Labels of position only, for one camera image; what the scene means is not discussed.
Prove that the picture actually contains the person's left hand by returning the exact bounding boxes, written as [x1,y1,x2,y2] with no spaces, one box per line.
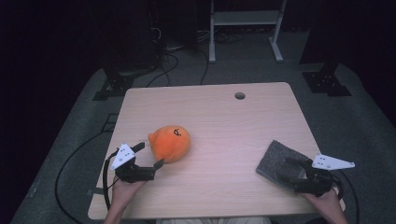
[111,175,148,211]

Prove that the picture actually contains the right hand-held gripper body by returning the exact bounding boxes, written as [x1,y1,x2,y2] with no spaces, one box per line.
[293,153,356,198]

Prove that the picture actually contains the right hand-held gripper cable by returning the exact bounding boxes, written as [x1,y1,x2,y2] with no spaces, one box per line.
[330,173,346,200]

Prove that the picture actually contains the grey cloth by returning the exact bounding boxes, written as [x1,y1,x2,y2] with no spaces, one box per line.
[255,139,312,192]

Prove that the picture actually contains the person's right hand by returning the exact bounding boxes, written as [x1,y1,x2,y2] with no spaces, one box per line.
[300,188,344,216]

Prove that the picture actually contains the black stand base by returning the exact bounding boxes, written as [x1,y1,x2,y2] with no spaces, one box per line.
[302,62,353,97]
[92,66,157,101]

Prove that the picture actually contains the orange plush toy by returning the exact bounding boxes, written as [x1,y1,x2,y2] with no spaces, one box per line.
[148,125,191,163]

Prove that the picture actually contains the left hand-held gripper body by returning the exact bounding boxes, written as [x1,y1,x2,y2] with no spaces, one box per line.
[110,143,157,184]

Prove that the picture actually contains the white metal stand frame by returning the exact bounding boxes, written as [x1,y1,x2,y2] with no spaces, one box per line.
[208,0,288,64]

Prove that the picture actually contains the long black floor cable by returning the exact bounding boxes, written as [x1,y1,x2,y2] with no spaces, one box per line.
[55,131,108,224]

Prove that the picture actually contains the left hand-held gripper cable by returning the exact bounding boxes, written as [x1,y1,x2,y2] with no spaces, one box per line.
[102,148,122,211]

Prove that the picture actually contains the hand-held gripper cable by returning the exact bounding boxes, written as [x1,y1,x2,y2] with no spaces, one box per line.
[330,173,346,200]
[102,148,122,211]

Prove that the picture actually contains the black floor frame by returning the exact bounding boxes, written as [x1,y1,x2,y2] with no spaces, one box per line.
[101,113,120,133]

